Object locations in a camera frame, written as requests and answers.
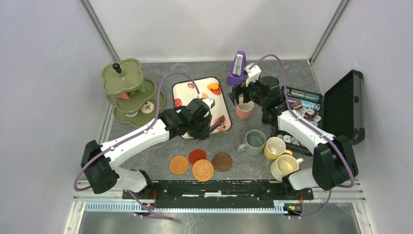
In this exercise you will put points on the woven round coaster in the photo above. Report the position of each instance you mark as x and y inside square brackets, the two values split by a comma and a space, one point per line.
[203, 170]

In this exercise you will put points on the open black case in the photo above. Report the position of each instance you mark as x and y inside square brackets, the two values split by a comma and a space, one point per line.
[338, 111]

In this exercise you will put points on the yellow ceramic mug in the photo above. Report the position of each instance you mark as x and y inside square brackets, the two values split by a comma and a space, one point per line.
[275, 147]

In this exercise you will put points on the dark brown round coaster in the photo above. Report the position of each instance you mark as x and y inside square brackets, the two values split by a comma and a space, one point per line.
[222, 162]

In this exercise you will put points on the purple metronome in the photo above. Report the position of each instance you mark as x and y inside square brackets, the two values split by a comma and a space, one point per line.
[236, 72]

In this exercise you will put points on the pink ceramic mug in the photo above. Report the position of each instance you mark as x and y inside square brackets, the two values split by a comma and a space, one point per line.
[244, 109]

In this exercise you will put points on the cream ceramic mug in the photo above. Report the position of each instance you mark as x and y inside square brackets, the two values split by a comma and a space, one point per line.
[285, 165]

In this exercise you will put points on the green white cake slice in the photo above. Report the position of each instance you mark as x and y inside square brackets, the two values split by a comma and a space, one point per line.
[142, 88]

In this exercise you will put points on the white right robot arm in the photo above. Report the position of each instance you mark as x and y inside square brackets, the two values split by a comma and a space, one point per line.
[334, 163]

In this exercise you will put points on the red round coaster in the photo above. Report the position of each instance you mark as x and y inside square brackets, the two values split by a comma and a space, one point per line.
[197, 154]

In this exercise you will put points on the grey ceramic mug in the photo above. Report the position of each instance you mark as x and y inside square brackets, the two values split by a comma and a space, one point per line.
[254, 142]

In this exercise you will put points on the green tiered dessert stand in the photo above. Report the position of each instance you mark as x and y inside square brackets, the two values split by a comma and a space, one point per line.
[127, 76]

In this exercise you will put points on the pink cake slice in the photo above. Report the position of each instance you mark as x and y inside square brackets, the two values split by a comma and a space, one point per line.
[123, 96]

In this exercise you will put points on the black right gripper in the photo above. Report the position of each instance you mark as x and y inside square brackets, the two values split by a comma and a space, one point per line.
[242, 89]

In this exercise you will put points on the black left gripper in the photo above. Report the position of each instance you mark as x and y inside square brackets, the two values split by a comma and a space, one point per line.
[204, 134]

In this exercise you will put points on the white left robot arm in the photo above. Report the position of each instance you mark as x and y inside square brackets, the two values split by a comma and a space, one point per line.
[101, 162]

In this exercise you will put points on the light brown round coaster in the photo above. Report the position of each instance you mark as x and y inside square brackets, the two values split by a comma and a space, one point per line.
[179, 165]

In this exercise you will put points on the white chocolate drizzle donut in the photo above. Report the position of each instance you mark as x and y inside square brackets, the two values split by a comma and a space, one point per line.
[148, 108]

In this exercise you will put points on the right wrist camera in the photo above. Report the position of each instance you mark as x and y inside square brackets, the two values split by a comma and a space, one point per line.
[251, 73]

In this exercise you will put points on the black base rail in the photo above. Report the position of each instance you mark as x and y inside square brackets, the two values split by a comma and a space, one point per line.
[256, 193]

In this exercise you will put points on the blue frosted donut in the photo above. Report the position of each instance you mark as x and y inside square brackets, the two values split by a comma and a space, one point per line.
[131, 114]

